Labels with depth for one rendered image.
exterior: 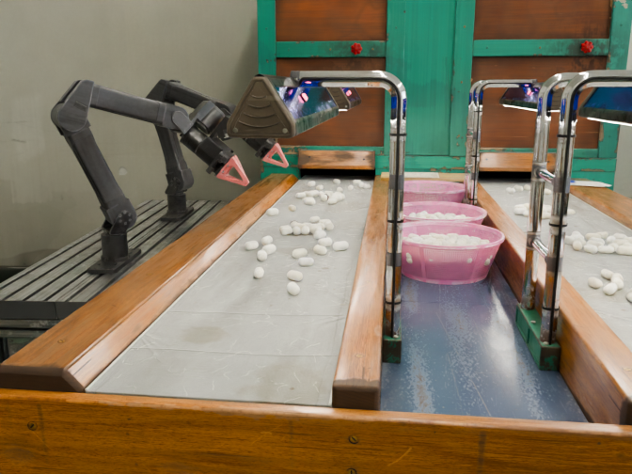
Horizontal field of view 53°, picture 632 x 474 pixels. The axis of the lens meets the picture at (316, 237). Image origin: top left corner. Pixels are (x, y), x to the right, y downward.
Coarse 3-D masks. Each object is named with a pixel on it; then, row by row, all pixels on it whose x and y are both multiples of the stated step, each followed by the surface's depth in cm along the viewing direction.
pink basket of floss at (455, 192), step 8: (408, 184) 227; (416, 184) 228; (432, 184) 227; (440, 184) 226; (448, 184) 225; (456, 184) 222; (408, 192) 205; (416, 192) 204; (424, 192) 203; (432, 192) 203; (440, 192) 203; (448, 192) 203; (456, 192) 205; (408, 200) 208; (416, 200) 206; (424, 200) 205; (432, 200) 204; (440, 200) 205; (448, 200) 206; (456, 200) 208
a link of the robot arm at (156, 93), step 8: (160, 80) 202; (168, 80) 204; (176, 80) 208; (152, 88) 204; (160, 88) 203; (168, 88) 203; (176, 88) 203; (184, 88) 203; (152, 96) 204; (160, 96) 203; (168, 96) 204; (176, 96) 204; (184, 96) 203; (192, 96) 202; (200, 96) 201; (208, 96) 203; (184, 104) 204; (192, 104) 203; (216, 104) 199; (224, 104) 198; (232, 104) 203; (232, 112) 199
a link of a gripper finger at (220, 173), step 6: (228, 162) 160; (234, 162) 161; (216, 168) 163; (222, 168) 161; (228, 168) 162; (240, 168) 162; (216, 174) 162; (222, 174) 162; (240, 174) 162; (228, 180) 162; (234, 180) 163; (246, 180) 163
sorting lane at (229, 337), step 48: (288, 192) 221; (240, 240) 151; (288, 240) 151; (336, 240) 151; (192, 288) 115; (240, 288) 115; (336, 288) 115; (144, 336) 93; (192, 336) 93; (240, 336) 93; (288, 336) 93; (336, 336) 93; (96, 384) 78; (144, 384) 78; (192, 384) 78; (240, 384) 78; (288, 384) 78
